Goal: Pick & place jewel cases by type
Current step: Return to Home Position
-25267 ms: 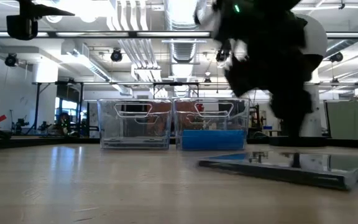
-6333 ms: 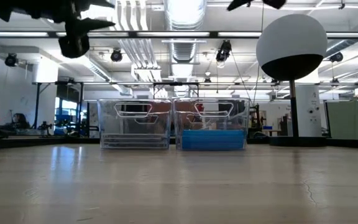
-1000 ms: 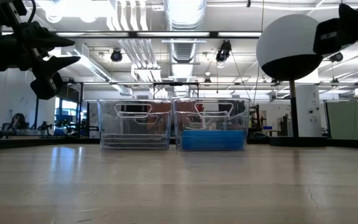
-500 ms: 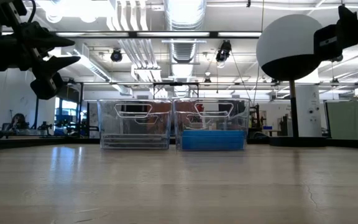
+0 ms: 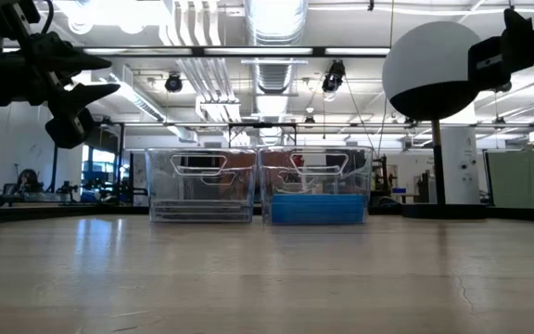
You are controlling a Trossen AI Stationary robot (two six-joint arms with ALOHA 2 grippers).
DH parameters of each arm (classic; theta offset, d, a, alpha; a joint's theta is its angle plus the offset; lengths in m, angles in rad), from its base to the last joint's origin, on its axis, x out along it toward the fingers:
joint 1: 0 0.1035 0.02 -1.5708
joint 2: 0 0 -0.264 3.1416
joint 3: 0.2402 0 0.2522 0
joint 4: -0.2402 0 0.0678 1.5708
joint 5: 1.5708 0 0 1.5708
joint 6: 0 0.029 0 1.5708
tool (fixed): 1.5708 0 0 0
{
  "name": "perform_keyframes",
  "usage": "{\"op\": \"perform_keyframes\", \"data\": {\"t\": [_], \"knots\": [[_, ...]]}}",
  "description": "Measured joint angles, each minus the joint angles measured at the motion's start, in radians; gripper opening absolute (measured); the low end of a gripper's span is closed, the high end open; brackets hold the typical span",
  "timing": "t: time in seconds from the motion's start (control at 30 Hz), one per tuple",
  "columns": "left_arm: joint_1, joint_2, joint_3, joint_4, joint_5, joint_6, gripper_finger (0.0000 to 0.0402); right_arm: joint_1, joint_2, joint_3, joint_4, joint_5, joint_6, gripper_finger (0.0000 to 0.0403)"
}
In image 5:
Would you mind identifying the black hanging spotlight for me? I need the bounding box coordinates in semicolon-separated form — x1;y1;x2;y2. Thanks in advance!
163;71;184;94
321;58;347;94

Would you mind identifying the blue jewel case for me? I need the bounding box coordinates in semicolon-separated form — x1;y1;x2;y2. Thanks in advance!
270;213;368;225
270;203;368;215

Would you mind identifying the person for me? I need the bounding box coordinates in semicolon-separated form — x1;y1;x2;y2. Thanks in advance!
14;168;45;195

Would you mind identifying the clear plastic bin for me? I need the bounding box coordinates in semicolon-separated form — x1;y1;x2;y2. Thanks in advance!
257;145;375;226
145;147;259;225

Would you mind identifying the silver ventilation duct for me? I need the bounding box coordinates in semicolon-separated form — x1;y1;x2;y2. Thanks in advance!
243;0;309;94

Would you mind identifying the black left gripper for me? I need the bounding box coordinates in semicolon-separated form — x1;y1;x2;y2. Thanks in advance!
0;32;121;118

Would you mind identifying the black overhead light bar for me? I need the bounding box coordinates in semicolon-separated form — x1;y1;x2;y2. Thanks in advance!
2;45;391;58

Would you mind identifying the white round column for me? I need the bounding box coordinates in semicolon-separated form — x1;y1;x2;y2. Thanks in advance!
440;125;481;205

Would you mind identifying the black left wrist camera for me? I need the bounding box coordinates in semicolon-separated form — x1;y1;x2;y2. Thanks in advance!
44;108;97;150

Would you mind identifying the white globe lamp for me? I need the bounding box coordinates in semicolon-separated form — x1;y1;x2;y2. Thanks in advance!
381;20;490;220

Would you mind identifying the green partition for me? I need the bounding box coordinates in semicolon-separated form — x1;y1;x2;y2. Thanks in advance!
485;148;534;210

